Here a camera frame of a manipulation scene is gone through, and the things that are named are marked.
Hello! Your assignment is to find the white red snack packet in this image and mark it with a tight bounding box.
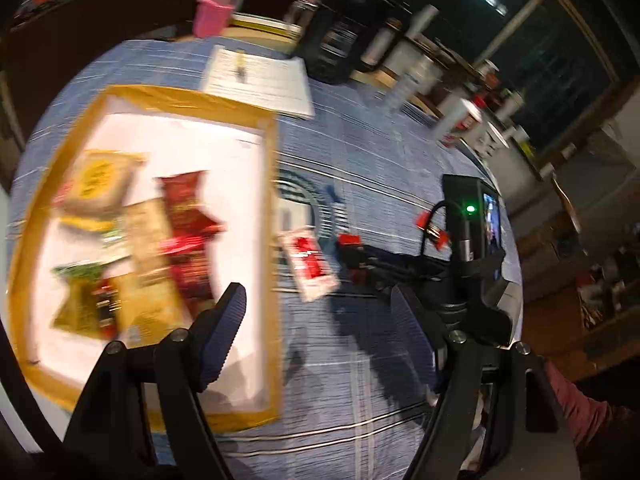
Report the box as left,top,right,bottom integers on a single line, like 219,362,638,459
279,228,341,302

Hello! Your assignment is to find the red black candy packet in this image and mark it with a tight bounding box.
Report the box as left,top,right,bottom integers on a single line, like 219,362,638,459
416,211,450,252

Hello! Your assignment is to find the yellow pastry packet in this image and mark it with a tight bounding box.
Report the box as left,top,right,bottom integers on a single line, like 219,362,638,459
111,273,191,348

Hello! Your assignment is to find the green gold pea snack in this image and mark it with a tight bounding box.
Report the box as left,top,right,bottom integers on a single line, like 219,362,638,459
52,262,103,339

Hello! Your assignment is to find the large red snack packet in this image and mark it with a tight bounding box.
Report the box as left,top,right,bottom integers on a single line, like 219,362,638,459
155,170,224,318

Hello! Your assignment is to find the salted egg cracker packet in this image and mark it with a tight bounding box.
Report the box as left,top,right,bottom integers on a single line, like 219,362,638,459
53,150,146,234

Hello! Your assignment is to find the dark red round-logo packet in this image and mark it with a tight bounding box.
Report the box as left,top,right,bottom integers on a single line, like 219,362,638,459
93,280,120,340

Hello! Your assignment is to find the beige biscuit packet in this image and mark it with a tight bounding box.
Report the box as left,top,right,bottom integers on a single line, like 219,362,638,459
122,198,172,284

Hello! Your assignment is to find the blue plaid tablecloth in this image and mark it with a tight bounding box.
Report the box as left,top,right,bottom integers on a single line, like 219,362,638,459
4,37,524,480

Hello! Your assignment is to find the yellow taped foam tray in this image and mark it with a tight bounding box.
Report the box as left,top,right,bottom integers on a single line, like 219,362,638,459
8,84,282,432

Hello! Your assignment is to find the white notebook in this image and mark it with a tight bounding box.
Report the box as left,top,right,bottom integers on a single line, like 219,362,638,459
201,46,314,119

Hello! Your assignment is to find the black yellow pen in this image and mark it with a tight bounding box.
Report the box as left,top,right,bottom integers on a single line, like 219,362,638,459
235,50,247,84

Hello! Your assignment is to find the black electric kettle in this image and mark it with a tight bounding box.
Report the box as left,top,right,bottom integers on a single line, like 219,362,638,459
292,0,411,84

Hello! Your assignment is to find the pink sleeved thermos bottle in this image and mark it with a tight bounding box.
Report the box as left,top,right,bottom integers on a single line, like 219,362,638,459
193,0,235,38

